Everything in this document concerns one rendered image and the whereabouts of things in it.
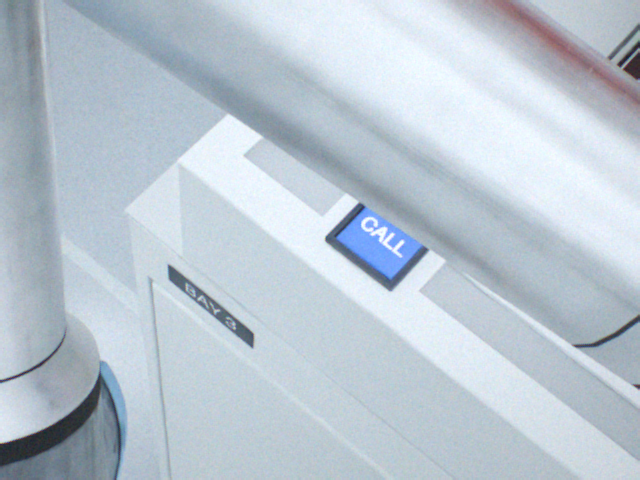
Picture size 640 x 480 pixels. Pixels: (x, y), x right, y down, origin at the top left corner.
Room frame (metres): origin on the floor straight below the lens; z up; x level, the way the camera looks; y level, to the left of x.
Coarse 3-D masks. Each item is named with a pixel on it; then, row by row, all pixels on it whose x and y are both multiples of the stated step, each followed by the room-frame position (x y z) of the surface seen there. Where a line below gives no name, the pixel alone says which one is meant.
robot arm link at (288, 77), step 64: (64, 0) 0.22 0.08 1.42; (128, 0) 0.21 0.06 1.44; (192, 0) 0.21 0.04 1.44; (256, 0) 0.21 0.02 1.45; (320, 0) 0.21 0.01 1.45; (384, 0) 0.22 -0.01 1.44; (448, 0) 0.22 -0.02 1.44; (512, 0) 0.24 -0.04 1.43; (192, 64) 0.20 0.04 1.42; (256, 64) 0.20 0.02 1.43; (320, 64) 0.20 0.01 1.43; (384, 64) 0.20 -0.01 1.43; (448, 64) 0.21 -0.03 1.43; (512, 64) 0.21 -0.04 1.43; (576, 64) 0.22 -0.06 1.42; (256, 128) 0.20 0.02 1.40; (320, 128) 0.19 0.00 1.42; (384, 128) 0.19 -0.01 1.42; (448, 128) 0.19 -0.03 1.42; (512, 128) 0.20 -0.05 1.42; (576, 128) 0.20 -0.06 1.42; (384, 192) 0.19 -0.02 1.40; (448, 192) 0.18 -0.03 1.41; (512, 192) 0.19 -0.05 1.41; (576, 192) 0.19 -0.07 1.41; (448, 256) 0.18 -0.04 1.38; (512, 256) 0.18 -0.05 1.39; (576, 256) 0.18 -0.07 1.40; (576, 320) 0.17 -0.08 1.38
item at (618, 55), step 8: (632, 32) 0.66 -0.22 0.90; (624, 40) 0.65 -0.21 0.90; (632, 40) 0.65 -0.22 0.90; (616, 48) 0.64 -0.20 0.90; (624, 48) 0.64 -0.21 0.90; (632, 48) 0.64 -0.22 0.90; (608, 56) 0.63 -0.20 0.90; (616, 56) 0.63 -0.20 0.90; (624, 56) 0.63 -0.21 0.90; (616, 64) 0.62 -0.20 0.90
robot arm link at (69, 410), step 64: (0, 0) 0.30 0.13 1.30; (0, 64) 0.29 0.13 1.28; (0, 128) 0.27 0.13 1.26; (0, 192) 0.26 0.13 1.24; (0, 256) 0.24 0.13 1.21; (0, 320) 0.22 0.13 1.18; (64, 320) 0.24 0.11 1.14; (0, 384) 0.20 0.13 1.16; (64, 384) 0.21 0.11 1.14; (0, 448) 0.18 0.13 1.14; (64, 448) 0.19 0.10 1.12
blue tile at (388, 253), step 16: (352, 224) 0.42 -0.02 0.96; (368, 224) 0.42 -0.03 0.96; (384, 224) 0.42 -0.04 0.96; (352, 240) 0.41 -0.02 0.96; (368, 240) 0.41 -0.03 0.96; (384, 240) 0.41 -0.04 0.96; (400, 240) 0.41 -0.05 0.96; (368, 256) 0.40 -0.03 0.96; (384, 256) 0.40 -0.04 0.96; (400, 256) 0.40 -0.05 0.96; (384, 272) 0.39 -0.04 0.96
